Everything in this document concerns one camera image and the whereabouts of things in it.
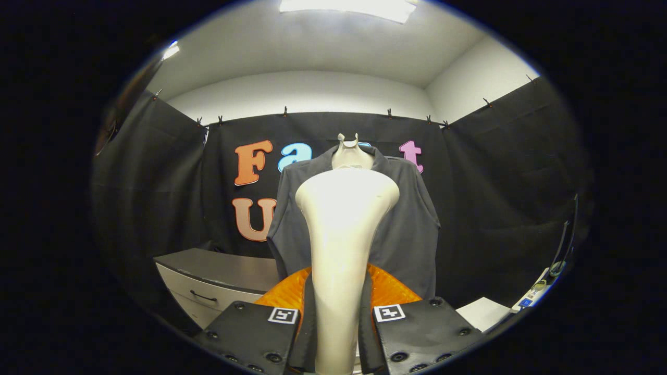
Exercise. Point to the black backdrop cloth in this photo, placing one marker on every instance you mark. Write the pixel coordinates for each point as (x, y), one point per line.
(495, 198)

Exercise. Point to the white sheet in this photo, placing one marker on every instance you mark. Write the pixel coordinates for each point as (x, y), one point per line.
(484, 312)

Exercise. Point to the grey drawer cabinet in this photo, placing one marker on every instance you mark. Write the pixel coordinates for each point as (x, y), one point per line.
(219, 263)

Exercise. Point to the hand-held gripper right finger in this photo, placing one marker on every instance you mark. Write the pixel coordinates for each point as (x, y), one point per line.
(367, 338)

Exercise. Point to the grey short-sleeved button shirt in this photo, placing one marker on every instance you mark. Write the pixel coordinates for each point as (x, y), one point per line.
(411, 234)

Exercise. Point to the black metal stand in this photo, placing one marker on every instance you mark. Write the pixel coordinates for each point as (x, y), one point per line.
(565, 234)

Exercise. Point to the narrow ceiling light panel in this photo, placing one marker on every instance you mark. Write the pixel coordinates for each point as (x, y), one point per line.
(170, 51)

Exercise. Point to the row of black backdrop clips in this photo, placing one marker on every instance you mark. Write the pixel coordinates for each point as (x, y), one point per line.
(284, 111)

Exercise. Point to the large ceiling light panel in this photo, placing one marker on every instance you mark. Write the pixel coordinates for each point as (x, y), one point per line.
(349, 8)

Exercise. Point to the white mannequin torso stand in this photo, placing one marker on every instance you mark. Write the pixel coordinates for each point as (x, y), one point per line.
(351, 156)

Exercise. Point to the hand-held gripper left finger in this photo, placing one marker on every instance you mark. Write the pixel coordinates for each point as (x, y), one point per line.
(308, 338)

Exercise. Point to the white power strip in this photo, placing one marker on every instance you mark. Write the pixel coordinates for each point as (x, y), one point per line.
(531, 297)

